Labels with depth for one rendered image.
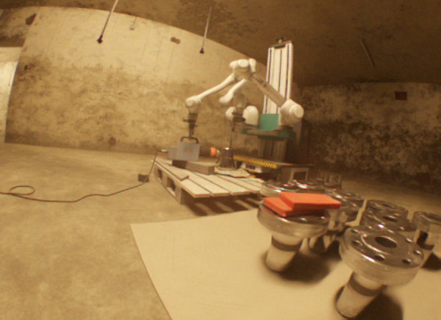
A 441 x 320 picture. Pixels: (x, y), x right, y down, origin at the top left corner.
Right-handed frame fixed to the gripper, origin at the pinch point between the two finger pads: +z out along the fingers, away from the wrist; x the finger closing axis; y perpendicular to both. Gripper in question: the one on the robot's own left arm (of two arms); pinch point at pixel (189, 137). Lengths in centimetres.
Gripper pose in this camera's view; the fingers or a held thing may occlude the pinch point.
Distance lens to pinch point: 173.7
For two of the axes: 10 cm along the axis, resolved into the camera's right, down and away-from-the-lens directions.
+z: -1.3, 9.9, 0.7
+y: 9.6, 1.1, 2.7
